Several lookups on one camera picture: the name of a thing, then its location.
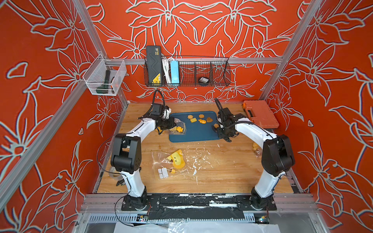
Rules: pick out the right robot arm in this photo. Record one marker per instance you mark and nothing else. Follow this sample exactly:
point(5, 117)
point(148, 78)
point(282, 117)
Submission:
point(277, 155)

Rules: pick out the clear bag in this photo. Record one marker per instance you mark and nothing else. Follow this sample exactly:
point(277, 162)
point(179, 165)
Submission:
point(179, 129)

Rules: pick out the orange tool case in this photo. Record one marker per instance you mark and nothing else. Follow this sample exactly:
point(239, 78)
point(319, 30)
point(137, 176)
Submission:
point(260, 114)

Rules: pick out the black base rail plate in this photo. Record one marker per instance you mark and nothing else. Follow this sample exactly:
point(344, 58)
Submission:
point(198, 207)

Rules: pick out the clear acrylic wall bin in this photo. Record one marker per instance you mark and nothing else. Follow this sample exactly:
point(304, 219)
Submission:
point(104, 77)

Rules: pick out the dark blue tray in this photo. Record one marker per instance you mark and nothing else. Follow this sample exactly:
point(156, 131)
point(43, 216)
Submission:
point(196, 131)

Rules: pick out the light blue power bank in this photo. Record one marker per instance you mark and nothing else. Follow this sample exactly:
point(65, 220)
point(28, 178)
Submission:
point(174, 65)

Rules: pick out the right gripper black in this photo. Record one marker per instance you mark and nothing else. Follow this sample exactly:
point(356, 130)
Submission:
point(218, 130)

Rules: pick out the bag with yellow duck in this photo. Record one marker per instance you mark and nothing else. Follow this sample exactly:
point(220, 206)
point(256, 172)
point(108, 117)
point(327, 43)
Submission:
point(169, 165)

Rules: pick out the dark green screwdriver handle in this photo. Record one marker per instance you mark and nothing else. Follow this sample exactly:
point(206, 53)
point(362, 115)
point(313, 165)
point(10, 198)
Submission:
point(104, 88)

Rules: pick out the black wire wall basket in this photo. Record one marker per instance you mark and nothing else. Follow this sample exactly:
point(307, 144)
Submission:
point(191, 68)

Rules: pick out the black box in basket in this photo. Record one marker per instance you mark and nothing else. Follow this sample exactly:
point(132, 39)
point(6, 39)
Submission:
point(154, 65)

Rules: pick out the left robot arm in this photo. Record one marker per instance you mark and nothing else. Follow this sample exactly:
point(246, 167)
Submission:
point(126, 155)

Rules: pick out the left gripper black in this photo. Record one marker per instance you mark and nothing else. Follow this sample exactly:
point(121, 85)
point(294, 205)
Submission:
point(170, 125)

